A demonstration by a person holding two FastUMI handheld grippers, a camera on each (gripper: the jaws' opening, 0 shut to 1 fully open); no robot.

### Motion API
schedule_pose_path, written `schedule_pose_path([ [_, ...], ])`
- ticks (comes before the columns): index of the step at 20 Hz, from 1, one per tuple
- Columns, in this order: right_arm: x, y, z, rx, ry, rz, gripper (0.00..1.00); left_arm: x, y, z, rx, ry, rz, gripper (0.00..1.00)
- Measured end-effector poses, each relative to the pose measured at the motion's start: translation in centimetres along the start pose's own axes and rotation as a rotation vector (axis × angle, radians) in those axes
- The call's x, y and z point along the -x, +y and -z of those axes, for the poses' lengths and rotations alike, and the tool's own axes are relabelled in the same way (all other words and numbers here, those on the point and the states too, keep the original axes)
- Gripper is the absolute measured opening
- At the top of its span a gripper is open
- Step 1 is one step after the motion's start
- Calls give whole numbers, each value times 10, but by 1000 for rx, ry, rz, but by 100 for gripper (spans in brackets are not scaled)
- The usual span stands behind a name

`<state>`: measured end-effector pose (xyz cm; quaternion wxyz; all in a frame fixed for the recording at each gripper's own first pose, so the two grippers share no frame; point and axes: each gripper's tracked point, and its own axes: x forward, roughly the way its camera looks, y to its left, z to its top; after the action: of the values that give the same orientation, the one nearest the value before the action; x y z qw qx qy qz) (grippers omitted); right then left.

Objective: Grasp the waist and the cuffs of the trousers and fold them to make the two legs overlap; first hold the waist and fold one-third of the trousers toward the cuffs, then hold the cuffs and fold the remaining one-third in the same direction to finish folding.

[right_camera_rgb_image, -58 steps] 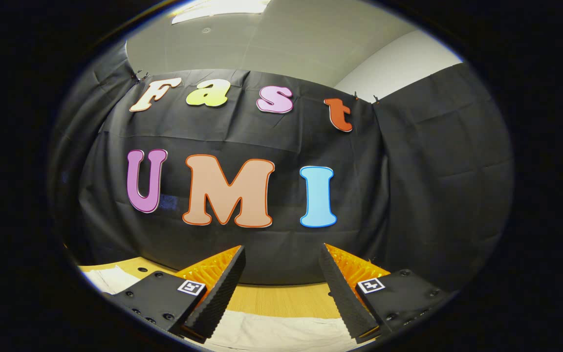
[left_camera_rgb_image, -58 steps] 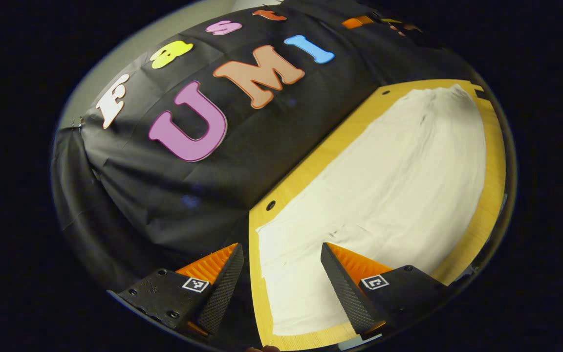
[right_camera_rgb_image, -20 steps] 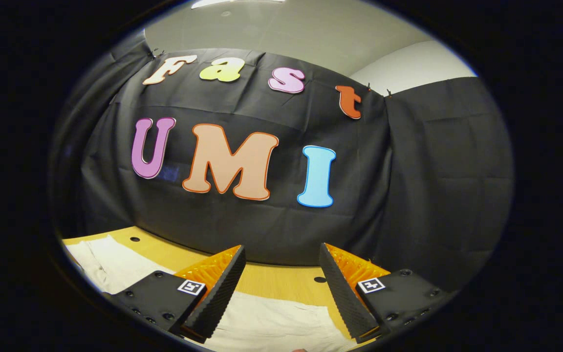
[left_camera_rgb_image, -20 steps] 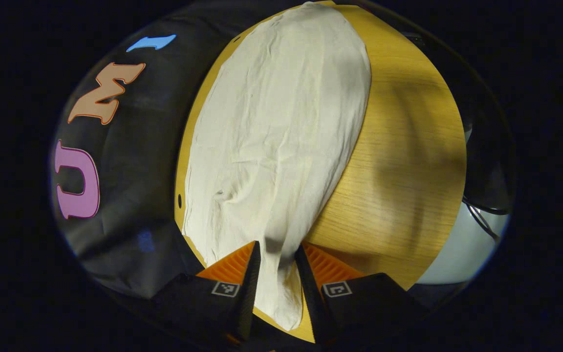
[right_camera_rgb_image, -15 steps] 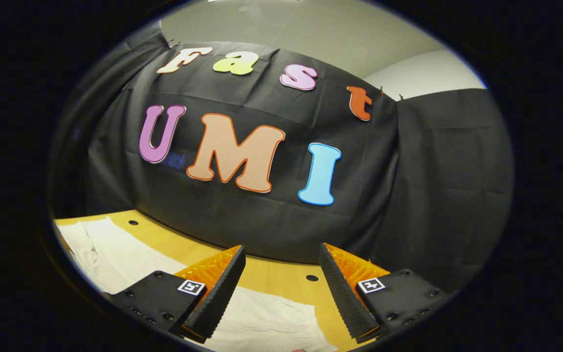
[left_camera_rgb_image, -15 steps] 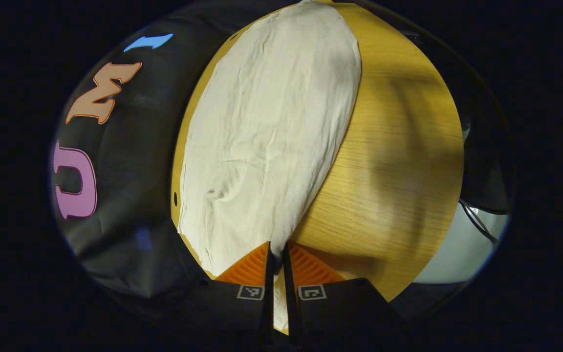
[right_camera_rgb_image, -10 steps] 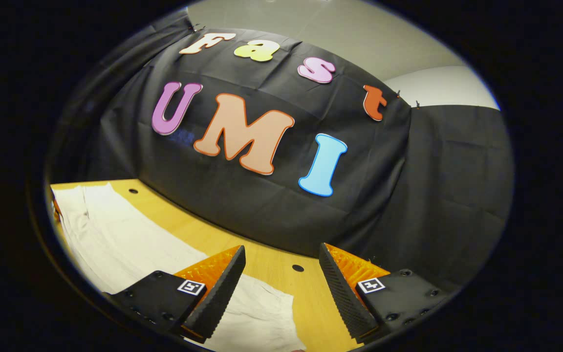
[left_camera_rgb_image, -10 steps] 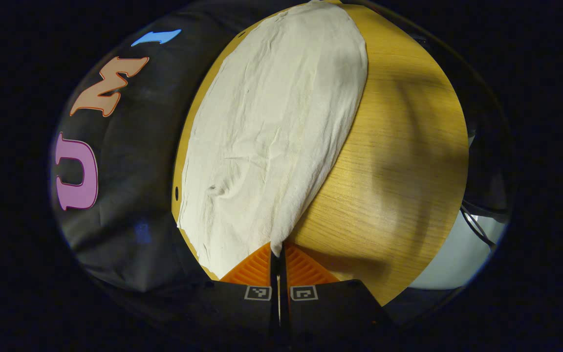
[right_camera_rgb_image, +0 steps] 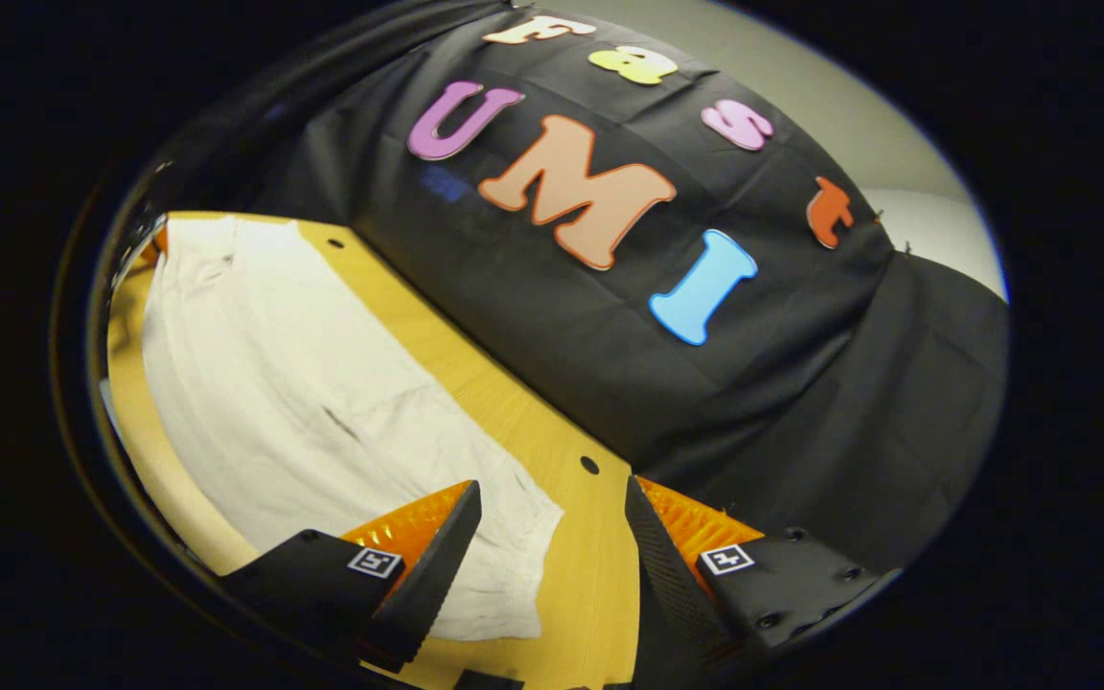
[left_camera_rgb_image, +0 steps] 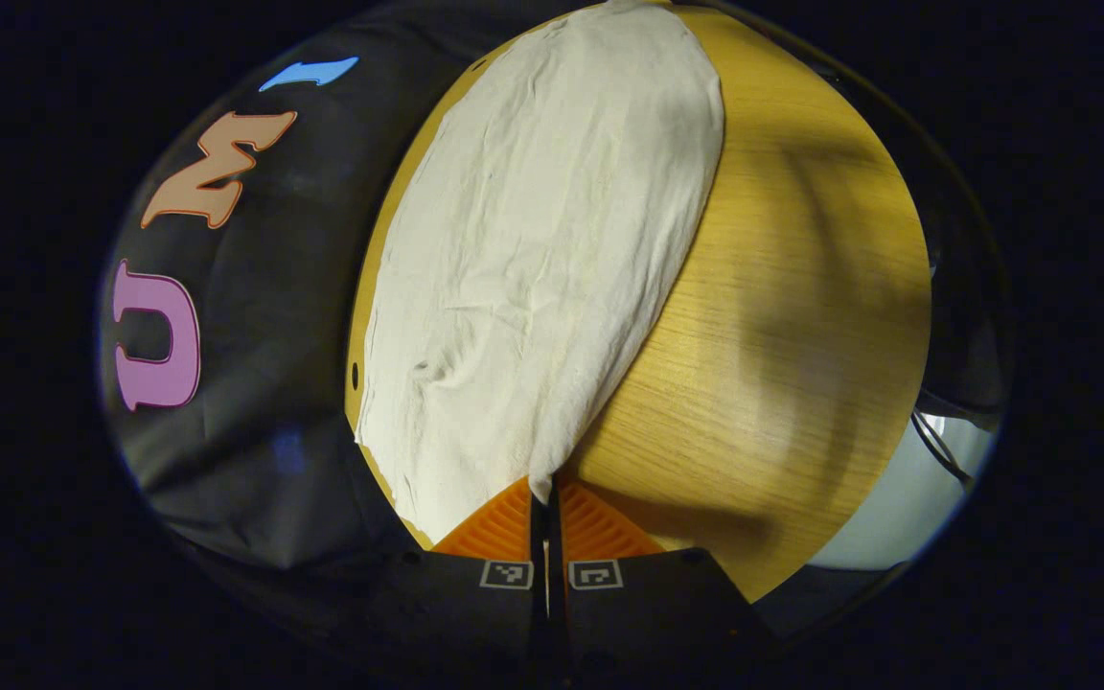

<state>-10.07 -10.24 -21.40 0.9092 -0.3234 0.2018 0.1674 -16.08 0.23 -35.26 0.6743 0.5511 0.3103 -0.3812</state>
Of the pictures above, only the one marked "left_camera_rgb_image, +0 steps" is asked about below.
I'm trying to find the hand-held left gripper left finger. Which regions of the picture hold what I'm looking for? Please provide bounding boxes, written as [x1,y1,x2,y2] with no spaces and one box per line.
[360,476,550,677]

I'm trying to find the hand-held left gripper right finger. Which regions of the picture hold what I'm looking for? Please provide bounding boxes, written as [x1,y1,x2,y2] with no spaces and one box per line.
[550,476,775,677]

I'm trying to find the white jeans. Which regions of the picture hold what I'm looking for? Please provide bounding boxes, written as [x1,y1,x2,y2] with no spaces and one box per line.
[353,0,727,547]

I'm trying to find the black backdrop cloth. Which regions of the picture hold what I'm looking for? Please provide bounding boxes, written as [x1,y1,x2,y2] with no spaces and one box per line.
[97,0,553,576]

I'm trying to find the black cable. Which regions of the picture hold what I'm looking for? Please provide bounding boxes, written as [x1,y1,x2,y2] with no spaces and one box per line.
[909,407,980,492]

